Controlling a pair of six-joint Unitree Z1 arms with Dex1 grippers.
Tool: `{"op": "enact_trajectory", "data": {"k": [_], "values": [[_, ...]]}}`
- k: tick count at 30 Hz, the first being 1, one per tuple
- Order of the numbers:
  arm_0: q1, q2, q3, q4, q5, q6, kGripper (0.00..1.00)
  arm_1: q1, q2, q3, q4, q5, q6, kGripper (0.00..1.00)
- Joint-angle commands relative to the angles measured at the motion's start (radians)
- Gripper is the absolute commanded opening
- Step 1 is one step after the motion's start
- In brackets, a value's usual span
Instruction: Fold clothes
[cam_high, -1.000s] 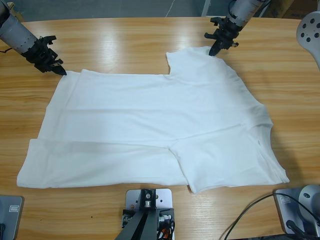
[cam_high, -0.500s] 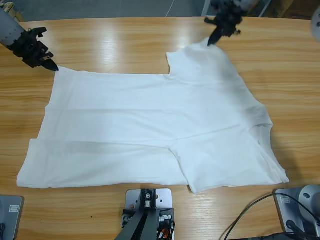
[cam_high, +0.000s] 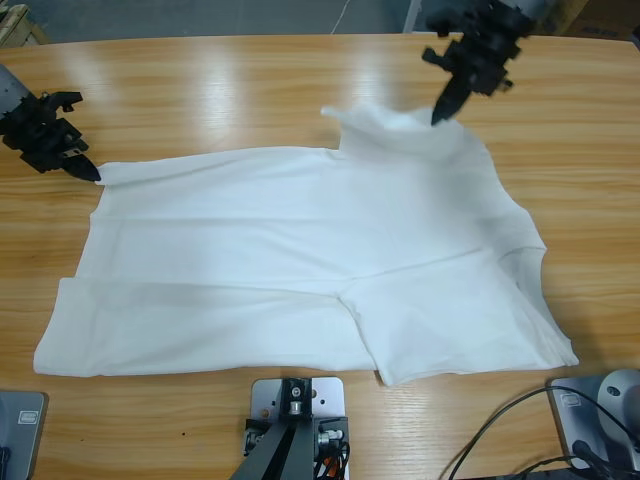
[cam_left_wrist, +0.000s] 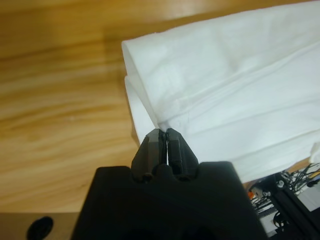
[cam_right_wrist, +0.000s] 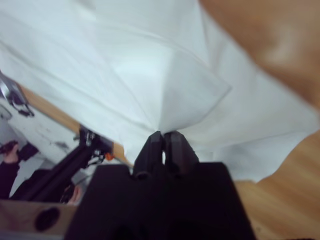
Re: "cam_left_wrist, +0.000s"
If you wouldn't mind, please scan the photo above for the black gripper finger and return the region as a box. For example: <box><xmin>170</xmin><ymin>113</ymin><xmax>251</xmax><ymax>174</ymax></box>
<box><xmin>131</xmin><ymin>128</ymin><xmax>167</xmax><ymax>181</ymax></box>
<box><xmin>166</xmin><ymin>128</ymin><xmax>200</xmax><ymax>181</ymax></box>

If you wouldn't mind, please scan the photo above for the white T-shirt with UNITREE print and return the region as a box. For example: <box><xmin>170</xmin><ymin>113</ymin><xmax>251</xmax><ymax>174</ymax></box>
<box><xmin>121</xmin><ymin>0</ymin><xmax>320</xmax><ymax>183</ymax></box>

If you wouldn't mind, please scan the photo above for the black and silver clamp fitting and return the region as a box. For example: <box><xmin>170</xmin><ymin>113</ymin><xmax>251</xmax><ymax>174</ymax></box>
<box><xmin>248</xmin><ymin>183</ymin><xmax>272</xmax><ymax>201</ymax></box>

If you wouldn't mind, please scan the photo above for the dark camera post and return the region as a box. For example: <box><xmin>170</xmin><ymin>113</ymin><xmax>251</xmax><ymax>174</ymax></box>
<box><xmin>271</xmin><ymin>172</ymin><xmax>320</xmax><ymax>240</ymax></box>

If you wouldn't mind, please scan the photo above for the black and orange cable bundle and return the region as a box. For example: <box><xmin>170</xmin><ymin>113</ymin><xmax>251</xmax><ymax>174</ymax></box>
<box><xmin>282</xmin><ymin>161</ymin><xmax>320</xmax><ymax>198</ymax></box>

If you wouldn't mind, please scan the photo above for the white camera mounting plate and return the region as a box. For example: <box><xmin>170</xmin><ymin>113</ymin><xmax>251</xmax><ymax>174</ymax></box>
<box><xmin>296</xmin><ymin>186</ymin><xmax>320</xmax><ymax>213</ymax></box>

